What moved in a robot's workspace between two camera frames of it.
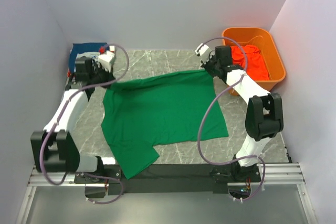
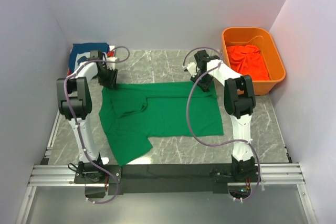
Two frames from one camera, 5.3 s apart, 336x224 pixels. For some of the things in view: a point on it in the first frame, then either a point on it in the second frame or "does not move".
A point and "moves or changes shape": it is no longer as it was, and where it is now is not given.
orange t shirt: x=256 y=67 does not move
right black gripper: x=209 y=65 -> x=202 y=80
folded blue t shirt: x=83 y=48 does not move
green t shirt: x=139 y=114 moves or changes shape
